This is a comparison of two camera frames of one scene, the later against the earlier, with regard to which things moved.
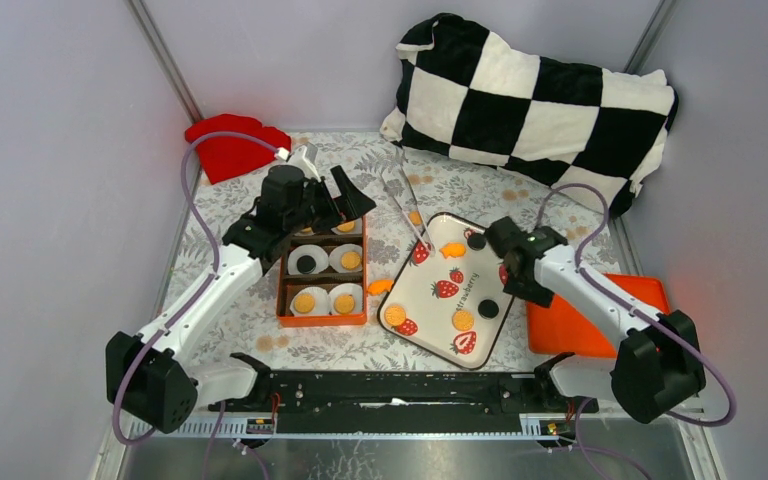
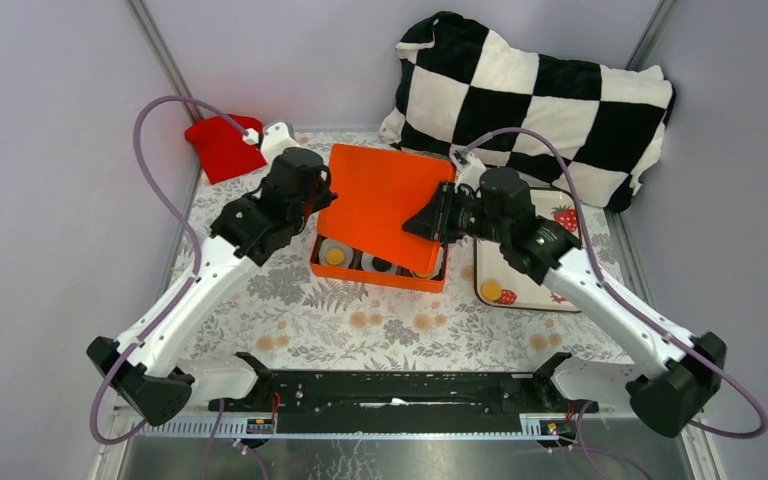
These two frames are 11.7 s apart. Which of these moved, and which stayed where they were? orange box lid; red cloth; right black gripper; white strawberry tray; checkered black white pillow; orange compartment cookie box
Moved: orange box lid; right black gripper; orange compartment cookie box; white strawberry tray
Stayed: checkered black white pillow; red cloth
